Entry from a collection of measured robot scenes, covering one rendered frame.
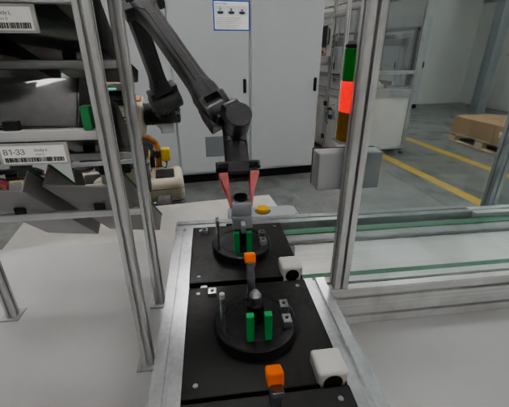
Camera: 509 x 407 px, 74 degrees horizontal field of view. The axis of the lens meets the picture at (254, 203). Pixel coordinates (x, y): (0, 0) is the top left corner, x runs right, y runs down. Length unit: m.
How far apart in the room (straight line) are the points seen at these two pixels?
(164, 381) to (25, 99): 0.46
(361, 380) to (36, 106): 0.63
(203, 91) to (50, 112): 0.38
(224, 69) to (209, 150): 0.87
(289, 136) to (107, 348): 3.48
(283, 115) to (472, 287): 3.27
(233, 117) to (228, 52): 2.99
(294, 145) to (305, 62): 0.91
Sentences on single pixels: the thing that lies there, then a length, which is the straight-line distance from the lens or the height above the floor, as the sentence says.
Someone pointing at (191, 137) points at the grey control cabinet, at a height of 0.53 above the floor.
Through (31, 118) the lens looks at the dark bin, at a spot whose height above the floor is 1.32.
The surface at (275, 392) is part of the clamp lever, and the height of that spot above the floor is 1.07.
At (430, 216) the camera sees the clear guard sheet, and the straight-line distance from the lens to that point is 0.74.
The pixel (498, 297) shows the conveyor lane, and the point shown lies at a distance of 0.96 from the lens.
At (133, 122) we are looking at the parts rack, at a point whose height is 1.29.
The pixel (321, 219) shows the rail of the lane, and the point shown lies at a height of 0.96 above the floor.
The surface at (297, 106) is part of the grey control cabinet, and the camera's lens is 3.97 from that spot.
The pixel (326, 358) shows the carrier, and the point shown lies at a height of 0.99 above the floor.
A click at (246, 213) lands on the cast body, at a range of 0.74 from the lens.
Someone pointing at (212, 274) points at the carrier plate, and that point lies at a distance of 0.74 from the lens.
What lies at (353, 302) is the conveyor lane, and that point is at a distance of 0.77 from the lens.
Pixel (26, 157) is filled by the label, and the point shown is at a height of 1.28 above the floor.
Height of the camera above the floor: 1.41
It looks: 25 degrees down
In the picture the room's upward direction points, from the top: straight up
